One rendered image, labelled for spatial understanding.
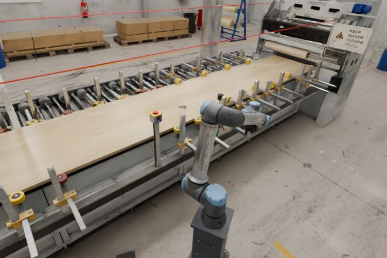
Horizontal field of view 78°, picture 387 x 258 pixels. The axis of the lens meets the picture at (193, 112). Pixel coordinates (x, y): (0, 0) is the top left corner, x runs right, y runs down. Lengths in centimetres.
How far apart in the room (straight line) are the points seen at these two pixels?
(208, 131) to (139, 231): 139
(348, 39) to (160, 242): 347
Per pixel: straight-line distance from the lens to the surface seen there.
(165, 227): 259
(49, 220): 196
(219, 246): 196
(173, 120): 231
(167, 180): 274
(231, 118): 145
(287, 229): 278
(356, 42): 405
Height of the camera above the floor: 215
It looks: 31 degrees down
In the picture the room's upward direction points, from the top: 3 degrees clockwise
